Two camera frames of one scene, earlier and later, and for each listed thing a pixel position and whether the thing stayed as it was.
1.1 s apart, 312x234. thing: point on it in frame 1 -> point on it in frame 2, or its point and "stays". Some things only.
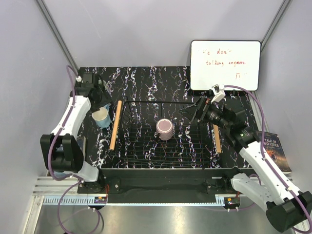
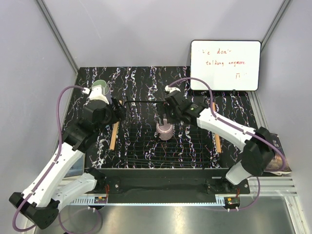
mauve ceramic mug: [165, 126] stays
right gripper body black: [210, 114] -> [172, 115]
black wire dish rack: [137, 146] stays
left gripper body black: [103, 98] -> [113, 115]
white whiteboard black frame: [235, 63] stays
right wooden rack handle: [218, 138] stays
